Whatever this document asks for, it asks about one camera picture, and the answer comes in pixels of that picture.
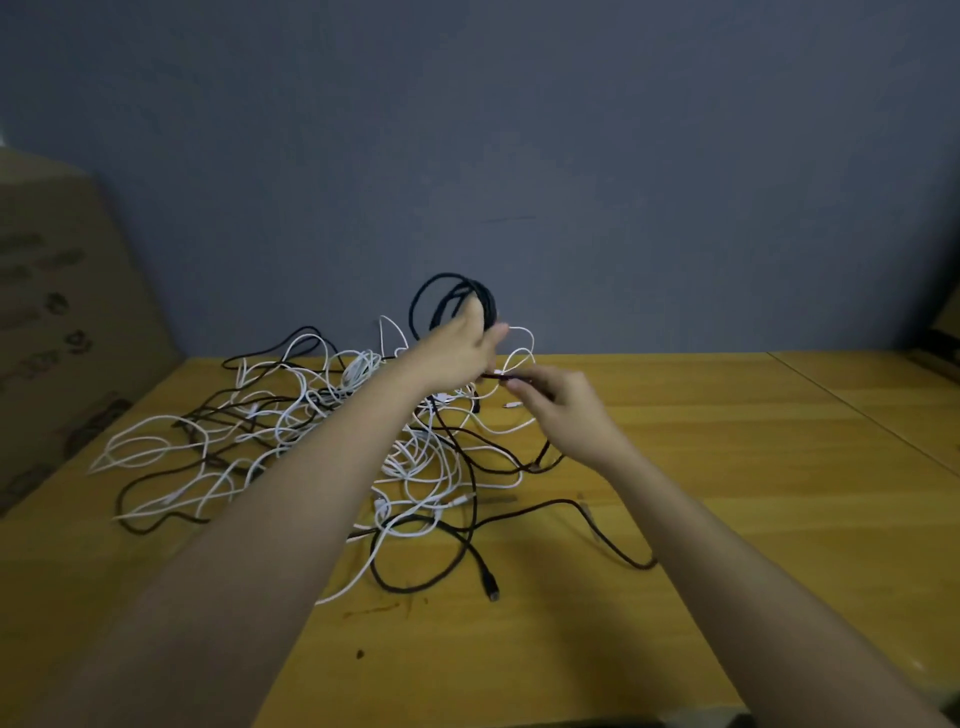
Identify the person's right forearm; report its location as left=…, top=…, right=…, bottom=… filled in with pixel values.
left=604, top=447, right=947, bottom=728

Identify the tangle of white cables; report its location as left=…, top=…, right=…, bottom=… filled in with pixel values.
left=90, top=312, right=542, bottom=605

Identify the person's right hand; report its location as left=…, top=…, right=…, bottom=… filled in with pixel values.
left=502, top=364, right=633, bottom=476

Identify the plain brown cardboard box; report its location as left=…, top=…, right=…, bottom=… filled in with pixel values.
left=0, top=145, right=185, bottom=519

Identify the cardboard box with black print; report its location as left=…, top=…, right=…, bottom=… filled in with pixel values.
left=927, top=285, right=960, bottom=380

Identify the person's left forearm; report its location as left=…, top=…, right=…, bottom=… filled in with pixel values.
left=22, top=367, right=440, bottom=728

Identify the person's left hand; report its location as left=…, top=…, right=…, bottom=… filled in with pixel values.
left=400, top=295, right=512, bottom=396

